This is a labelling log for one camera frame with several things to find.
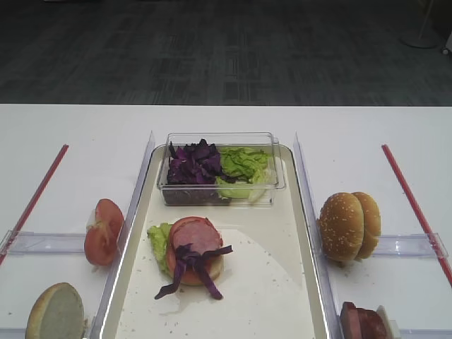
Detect standing tomato slice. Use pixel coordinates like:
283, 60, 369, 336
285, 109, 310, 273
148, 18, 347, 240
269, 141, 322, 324
84, 198, 124, 266

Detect clear acrylic divider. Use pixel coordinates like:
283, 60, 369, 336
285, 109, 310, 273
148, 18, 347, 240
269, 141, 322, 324
293, 133, 343, 338
85, 131, 155, 339

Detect green lettuce pile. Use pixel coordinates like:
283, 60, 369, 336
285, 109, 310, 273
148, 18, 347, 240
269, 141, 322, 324
218, 147, 276, 203

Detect red strip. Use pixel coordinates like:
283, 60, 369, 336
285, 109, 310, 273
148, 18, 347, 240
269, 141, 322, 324
0, 144, 69, 264
381, 144, 452, 285

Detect lettuce leaf under tomato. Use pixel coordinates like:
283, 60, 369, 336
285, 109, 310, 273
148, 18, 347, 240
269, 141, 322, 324
147, 222, 172, 274

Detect purple cabbage pile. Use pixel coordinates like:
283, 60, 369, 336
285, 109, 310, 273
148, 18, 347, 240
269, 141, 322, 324
163, 138, 231, 206

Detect right red strip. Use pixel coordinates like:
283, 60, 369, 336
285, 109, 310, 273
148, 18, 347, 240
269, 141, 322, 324
381, 144, 452, 285

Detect sesame bun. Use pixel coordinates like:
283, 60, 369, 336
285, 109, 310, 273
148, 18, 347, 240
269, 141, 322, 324
352, 192, 381, 259
319, 192, 364, 261

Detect left clear acrylic divider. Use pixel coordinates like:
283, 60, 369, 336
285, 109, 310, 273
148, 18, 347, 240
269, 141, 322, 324
85, 131, 155, 339

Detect left red strip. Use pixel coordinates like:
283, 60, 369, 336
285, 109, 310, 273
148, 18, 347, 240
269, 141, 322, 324
0, 144, 69, 264

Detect front sesame bun top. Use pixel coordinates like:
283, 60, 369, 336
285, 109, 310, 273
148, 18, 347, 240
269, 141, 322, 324
319, 192, 364, 261

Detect metal serving tray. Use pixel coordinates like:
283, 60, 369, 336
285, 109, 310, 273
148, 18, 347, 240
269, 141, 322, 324
101, 147, 326, 338

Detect front standing ham slice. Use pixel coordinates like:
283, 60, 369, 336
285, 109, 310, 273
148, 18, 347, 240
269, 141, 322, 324
357, 308, 388, 339

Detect right clear acrylic divider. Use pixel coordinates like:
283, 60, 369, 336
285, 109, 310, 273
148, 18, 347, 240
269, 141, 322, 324
293, 133, 343, 338

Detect rear sesame bun top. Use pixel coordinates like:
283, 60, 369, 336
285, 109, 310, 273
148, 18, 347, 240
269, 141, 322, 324
352, 192, 381, 259

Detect cut bun half left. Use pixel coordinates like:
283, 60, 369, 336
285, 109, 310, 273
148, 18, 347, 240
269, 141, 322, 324
25, 282, 85, 339

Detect white slice holder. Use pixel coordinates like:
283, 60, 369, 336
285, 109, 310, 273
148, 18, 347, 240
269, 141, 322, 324
376, 305, 402, 339

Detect floor stand base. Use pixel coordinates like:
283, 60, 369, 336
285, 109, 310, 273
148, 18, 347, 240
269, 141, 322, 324
398, 0, 437, 49

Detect rear standing ham slice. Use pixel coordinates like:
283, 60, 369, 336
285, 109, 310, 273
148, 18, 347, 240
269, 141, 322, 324
340, 302, 362, 339

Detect clear cross rail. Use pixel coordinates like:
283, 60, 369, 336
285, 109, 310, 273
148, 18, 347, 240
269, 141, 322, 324
1, 231, 85, 255
372, 233, 448, 258

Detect bottom bun half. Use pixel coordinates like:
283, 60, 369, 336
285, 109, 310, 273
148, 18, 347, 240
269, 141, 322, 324
181, 247, 224, 280

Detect purple cabbage shreds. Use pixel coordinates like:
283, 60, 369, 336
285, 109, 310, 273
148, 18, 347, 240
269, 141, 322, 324
154, 244, 233, 300

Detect right clear cross rail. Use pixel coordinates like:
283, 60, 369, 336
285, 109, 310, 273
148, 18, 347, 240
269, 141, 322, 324
372, 233, 448, 258

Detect clear plastic container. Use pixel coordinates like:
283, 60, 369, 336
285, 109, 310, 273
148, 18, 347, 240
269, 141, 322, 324
157, 132, 285, 206

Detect tomato slice on bun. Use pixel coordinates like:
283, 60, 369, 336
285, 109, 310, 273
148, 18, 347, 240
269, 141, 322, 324
166, 247, 218, 286

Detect left clear cross rail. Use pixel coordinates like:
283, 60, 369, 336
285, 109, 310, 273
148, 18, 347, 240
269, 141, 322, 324
1, 231, 85, 255

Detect standing ham slice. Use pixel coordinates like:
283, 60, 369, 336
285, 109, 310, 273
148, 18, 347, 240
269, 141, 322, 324
357, 308, 388, 339
340, 302, 362, 339

